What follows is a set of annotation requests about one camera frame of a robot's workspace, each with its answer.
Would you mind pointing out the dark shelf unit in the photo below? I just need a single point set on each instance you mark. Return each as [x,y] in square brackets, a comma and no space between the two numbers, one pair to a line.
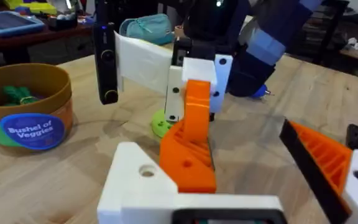
[319,31]

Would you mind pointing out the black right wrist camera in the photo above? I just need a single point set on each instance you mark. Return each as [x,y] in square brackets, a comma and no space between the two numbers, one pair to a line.
[105,59]

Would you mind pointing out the blue electric screwdriver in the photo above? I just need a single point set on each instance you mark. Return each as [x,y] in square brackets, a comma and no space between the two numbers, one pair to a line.
[250,76]

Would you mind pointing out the white orange left gripper right finger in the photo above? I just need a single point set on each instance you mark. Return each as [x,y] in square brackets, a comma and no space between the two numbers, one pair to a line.
[325,174]

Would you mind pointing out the green disc with holes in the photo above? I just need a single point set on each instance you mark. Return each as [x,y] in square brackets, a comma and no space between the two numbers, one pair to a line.
[159,125]

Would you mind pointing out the yellow green box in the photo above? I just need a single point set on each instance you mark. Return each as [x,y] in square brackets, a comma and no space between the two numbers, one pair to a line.
[31,6]

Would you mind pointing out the teal zip bag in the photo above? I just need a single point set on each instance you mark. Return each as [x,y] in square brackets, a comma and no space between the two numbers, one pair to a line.
[149,28]

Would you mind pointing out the orange ribbed wedge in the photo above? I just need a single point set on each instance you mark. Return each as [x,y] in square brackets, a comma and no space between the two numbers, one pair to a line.
[186,158]

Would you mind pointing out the blue flat tray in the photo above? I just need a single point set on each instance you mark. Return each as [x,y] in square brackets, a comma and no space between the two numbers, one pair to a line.
[8,22]

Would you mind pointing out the dark brown desk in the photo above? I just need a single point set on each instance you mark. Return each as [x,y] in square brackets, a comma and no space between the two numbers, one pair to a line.
[26,42]

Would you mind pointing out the bare white left gripper left finger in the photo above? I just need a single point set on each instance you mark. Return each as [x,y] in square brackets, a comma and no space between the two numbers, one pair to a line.
[129,183]

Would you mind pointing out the brown tub with toys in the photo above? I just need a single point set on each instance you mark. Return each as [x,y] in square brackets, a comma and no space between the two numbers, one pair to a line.
[26,105]

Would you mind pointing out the pale upright flat plate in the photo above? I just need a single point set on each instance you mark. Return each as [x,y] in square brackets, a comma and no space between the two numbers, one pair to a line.
[143,67]

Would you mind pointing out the finger of the white orange right gripper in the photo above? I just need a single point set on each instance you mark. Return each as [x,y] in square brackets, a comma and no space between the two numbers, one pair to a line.
[174,93]
[222,81]

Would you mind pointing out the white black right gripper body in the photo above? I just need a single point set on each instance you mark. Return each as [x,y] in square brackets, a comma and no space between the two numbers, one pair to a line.
[197,70]

